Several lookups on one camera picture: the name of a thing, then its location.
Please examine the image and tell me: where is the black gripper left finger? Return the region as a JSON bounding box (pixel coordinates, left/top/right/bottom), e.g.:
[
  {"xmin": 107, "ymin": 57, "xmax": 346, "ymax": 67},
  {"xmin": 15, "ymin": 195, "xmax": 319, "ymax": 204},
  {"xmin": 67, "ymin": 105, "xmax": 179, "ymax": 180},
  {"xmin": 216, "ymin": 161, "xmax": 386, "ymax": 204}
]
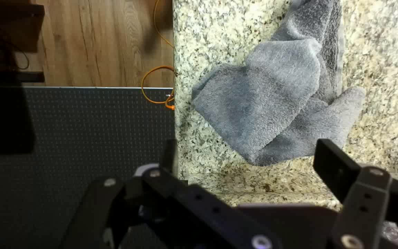
[{"xmin": 59, "ymin": 165, "xmax": 280, "ymax": 249}]

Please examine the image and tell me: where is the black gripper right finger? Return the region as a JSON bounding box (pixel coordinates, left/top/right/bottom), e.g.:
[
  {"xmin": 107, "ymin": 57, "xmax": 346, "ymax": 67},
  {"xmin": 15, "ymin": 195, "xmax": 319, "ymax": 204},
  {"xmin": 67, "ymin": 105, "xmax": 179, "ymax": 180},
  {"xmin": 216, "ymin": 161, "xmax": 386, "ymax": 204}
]
[{"xmin": 312, "ymin": 137, "xmax": 398, "ymax": 249}]

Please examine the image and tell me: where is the grey towel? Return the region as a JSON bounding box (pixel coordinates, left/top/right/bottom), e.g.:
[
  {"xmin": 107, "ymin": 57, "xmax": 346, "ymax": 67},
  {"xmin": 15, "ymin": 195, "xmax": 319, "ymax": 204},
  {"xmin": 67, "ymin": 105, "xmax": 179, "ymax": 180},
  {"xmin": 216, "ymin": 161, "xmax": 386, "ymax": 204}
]
[{"xmin": 190, "ymin": 0, "xmax": 367, "ymax": 168}]

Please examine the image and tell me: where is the dark grey mat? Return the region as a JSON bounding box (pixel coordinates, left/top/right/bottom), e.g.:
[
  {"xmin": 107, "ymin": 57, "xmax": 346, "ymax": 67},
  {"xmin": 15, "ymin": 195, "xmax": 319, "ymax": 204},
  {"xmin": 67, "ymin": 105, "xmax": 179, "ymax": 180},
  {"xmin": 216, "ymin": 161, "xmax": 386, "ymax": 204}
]
[{"xmin": 0, "ymin": 85, "xmax": 176, "ymax": 249}]

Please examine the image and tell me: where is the orange cable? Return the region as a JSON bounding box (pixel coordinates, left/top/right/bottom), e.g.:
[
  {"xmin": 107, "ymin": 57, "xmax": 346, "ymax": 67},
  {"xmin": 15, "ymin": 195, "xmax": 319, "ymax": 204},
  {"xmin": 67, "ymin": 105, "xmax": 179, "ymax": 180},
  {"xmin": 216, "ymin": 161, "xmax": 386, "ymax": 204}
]
[{"xmin": 139, "ymin": 64, "xmax": 176, "ymax": 112}]

